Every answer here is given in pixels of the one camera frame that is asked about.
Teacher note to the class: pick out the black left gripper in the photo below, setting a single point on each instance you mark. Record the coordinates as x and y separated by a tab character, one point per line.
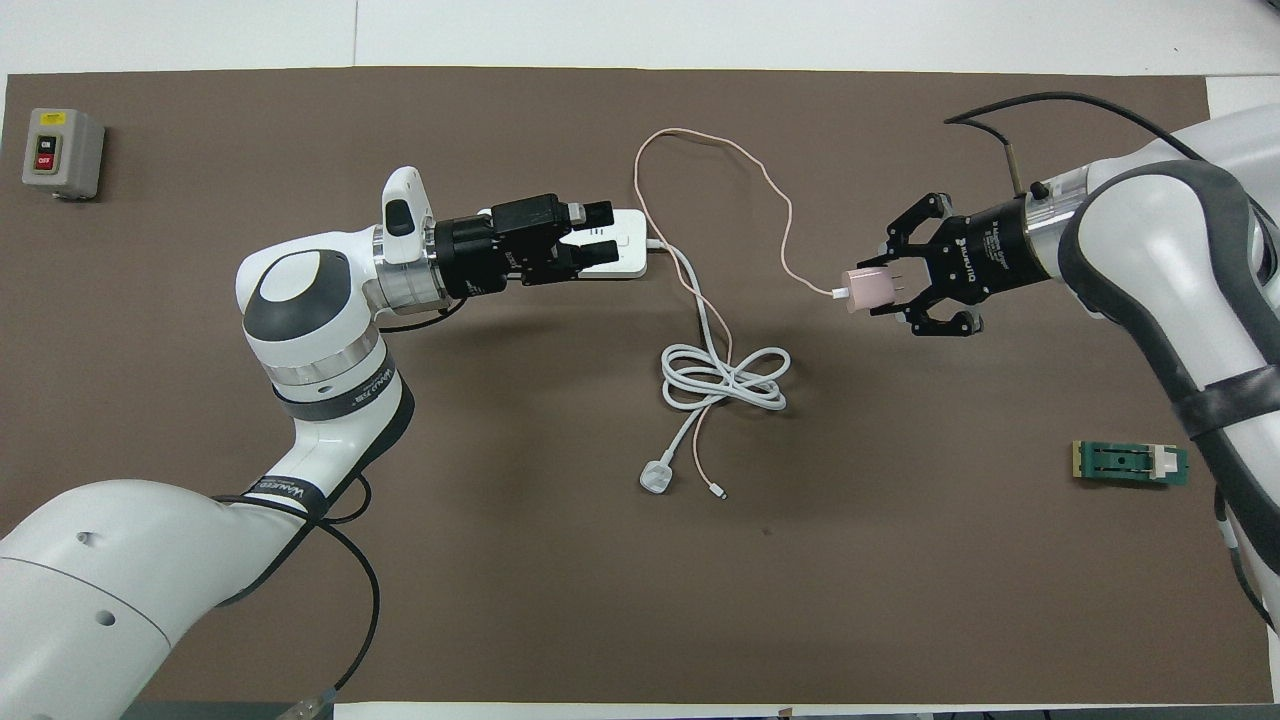
500	250

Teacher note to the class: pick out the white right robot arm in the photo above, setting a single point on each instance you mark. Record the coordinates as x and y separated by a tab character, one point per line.
1150	230

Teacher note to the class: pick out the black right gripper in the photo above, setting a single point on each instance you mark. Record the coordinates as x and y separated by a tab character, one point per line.
985	250

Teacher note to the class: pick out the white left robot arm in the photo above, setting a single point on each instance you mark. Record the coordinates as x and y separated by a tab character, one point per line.
130	580

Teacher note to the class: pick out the brown table mat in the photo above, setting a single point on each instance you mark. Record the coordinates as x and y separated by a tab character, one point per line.
600	600

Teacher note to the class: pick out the green knife switch board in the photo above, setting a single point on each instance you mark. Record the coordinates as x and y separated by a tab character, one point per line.
1125	463

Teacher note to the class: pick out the white power strip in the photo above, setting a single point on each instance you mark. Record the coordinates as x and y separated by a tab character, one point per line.
633	264

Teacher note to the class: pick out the pink charger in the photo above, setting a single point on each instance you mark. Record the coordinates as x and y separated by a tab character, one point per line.
868	288

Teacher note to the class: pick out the grey on-off switch box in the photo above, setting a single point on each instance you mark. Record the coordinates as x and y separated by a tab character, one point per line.
60	155

